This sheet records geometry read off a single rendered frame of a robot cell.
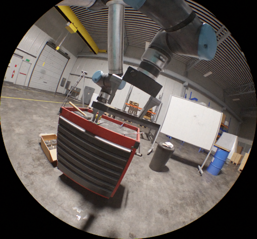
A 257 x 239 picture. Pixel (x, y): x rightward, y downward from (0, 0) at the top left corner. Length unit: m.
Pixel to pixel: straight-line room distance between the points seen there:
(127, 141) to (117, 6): 0.79
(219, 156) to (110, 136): 3.44
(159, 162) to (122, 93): 7.76
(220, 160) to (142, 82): 3.52
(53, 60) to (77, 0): 11.06
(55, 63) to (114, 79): 11.51
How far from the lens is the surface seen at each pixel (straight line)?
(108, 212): 1.21
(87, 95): 9.66
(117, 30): 0.49
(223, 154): 3.57
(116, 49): 0.47
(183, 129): 2.73
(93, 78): 0.60
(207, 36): 0.21
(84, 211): 1.18
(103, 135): 0.62
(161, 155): 1.92
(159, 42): 0.30
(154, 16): 0.19
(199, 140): 2.90
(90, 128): 0.66
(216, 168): 3.66
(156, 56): 0.28
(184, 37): 0.21
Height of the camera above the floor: 1.13
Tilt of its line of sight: 2 degrees down
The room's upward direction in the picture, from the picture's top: 19 degrees clockwise
